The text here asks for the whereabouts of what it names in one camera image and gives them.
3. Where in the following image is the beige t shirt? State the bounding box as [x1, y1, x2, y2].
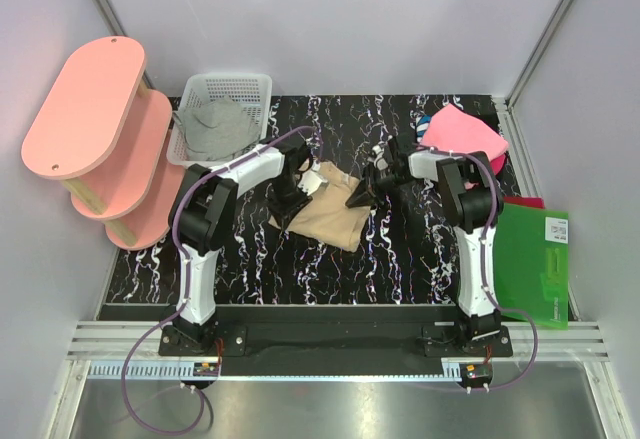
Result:
[286, 161, 371, 252]

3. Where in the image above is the grey t shirt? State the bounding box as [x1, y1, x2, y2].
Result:
[177, 97, 261, 161]

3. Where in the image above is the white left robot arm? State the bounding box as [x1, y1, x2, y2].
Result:
[169, 138, 313, 355]

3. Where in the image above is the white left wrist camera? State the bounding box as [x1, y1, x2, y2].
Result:
[297, 170, 328, 196]

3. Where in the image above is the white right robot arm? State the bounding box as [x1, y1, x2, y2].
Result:
[345, 146, 504, 356]

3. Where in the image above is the red plastic folder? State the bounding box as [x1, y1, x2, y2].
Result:
[504, 196, 545, 209]

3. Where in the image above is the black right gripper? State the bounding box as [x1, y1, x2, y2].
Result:
[345, 164, 410, 212]

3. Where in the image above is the pink tiered shelf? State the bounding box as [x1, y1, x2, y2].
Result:
[21, 36, 184, 250]

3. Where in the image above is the white plastic basket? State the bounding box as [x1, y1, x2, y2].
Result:
[167, 73, 272, 167]

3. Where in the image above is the white slotted cable duct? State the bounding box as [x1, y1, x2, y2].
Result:
[88, 360, 221, 380]

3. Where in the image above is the green plastic folder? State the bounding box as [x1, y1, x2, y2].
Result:
[493, 204, 569, 330]

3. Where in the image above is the magenta garment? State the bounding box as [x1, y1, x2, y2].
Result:
[465, 151, 506, 190]

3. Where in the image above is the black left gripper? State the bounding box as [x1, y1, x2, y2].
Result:
[267, 174, 312, 229]

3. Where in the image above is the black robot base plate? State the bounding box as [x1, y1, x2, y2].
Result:
[159, 305, 513, 379]

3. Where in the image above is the pink folded t shirt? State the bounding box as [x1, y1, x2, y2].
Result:
[419, 104, 508, 159]

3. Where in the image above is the blue white striped garment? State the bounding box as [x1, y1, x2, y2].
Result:
[415, 115, 432, 142]

